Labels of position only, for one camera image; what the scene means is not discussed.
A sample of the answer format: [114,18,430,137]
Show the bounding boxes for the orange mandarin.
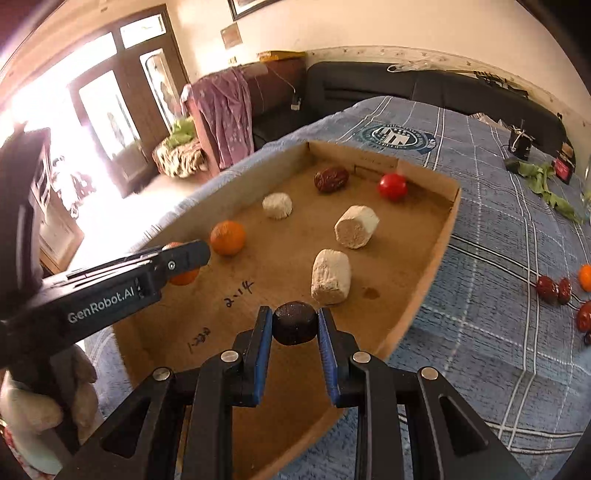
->
[209,220,246,256]
[578,264,591,293]
[163,242,199,286]

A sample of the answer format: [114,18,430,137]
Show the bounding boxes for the large red date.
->
[576,301,591,333]

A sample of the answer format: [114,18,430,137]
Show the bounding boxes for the left gloved hand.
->
[1,345,102,479]

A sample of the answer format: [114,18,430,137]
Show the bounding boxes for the blue plaid tablecloth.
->
[131,96,590,479]

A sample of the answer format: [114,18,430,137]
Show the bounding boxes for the orange mandarin in tray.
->
[209,220,246,256]

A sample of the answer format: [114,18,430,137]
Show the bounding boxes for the long white yam piece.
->
[311,249,352,305]

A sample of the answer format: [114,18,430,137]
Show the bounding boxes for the cardboard tray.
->
[112,140,463,480]

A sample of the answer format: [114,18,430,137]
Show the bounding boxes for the white yam cylinder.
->
[335,205,380,249]

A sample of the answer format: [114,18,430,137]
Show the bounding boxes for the small white yam chunk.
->
[263,192,293,220]

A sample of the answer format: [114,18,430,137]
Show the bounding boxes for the red tomato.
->
[378,173,408,202]

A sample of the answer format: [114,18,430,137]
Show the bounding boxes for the green leafy vegetable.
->
[504,157,583,225]

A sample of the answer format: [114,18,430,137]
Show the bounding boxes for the purple cloth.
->
[180,67,254,171]

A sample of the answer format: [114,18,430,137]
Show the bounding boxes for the large dark date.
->
[314,166,349,194]

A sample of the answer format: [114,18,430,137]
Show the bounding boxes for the red labelled jar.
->
[553,142,576,184]

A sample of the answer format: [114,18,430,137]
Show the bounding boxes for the black small device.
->
[508,120,534,161]

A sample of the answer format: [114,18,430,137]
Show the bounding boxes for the brown armchair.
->
[197,57,305,175]

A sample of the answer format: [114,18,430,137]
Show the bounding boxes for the framed painting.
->
[228,0,280,21]

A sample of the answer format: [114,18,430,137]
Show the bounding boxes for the black sofa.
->
[250,61,569,156]

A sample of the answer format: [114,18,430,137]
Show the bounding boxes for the wooden door frame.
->
[68,4,188,197]

